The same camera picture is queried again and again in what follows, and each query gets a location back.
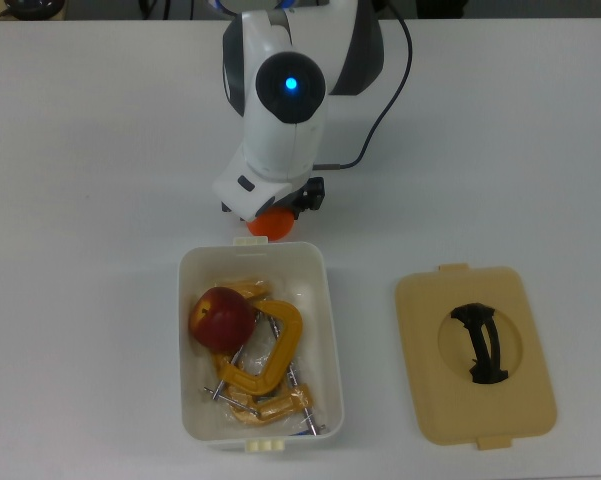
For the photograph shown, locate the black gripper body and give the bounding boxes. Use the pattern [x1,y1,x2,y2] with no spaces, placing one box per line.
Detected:
[279,188,307,221]

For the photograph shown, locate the orange fruit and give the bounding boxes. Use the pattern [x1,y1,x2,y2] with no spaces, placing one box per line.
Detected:
[245,208,296,242]

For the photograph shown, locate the red yellow apple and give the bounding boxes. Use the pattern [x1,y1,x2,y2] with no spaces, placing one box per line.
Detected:
[188,286,258,353]

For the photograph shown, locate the white plastic container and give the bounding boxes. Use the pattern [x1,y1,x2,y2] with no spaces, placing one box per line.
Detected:
[177,235,345,454]

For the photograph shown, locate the beige container lid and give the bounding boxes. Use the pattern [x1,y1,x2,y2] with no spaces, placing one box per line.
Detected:
[394,263,559,450]

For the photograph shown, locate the yellow C-clamp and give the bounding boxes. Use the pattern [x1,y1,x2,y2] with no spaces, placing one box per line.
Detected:
[207,298,305,401]
[201,280,326,437]

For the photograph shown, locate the dark round background object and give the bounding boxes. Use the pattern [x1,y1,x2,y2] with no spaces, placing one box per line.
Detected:
[2,0,66,21]

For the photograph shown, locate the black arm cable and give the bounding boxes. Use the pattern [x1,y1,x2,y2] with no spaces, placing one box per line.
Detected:
[313,0,414,172]

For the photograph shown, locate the black lid handle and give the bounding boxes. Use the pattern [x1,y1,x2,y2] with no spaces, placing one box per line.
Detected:
[449,302,511,385]

